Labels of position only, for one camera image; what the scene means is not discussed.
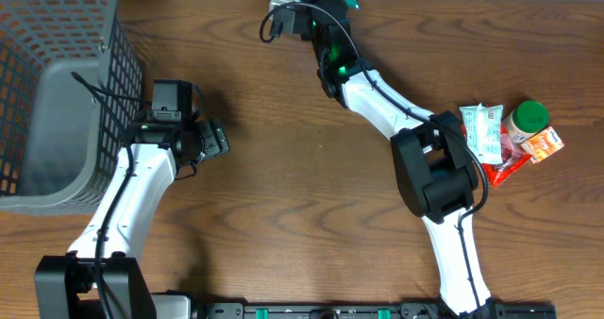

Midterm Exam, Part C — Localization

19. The light blue tissue pack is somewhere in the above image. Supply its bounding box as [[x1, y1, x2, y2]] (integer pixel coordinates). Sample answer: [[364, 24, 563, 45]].
[[460, 104, 503, 164]]

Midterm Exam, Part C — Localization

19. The green capped white jar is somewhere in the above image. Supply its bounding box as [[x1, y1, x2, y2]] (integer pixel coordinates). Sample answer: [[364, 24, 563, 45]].
[[503, 100, 549, 143]]

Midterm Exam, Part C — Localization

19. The red snack bag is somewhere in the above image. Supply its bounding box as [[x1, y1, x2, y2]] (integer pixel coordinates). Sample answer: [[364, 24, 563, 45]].
[[481, 125, 531, 188]]

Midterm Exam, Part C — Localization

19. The orange tissue pack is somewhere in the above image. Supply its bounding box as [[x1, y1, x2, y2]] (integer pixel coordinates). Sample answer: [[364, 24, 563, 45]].
[[521, 126, 564, 163]]

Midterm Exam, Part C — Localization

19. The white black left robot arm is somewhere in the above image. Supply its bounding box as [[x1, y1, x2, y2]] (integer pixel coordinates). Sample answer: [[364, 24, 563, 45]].
[[34, 79, 229, 318]]

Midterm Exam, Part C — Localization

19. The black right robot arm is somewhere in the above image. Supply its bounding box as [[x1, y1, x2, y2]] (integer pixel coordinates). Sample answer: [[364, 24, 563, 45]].
[[260, 0, 491, 318]]

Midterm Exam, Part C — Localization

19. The grey plastic mesh basket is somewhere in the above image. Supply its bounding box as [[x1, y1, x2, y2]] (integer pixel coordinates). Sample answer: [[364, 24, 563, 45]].
[[1, 0, 143, 215]]

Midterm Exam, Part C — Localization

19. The left black cable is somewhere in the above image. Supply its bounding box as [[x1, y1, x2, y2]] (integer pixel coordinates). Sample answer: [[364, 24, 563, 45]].
[[70, 71, 207, 319]]

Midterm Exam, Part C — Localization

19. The black cable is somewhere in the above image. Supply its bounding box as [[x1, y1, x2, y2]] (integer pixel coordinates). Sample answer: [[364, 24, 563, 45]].
[[70, 71, 207, 319], [259, 1, 490, 319]]

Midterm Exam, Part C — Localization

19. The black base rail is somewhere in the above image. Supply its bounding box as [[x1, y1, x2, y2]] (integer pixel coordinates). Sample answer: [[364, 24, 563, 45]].
[[193, 301, 557, 319]]

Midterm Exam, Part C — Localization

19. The right black cable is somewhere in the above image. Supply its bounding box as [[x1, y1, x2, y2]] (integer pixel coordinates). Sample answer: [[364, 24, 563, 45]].
[[259, 1, 490, 319]]

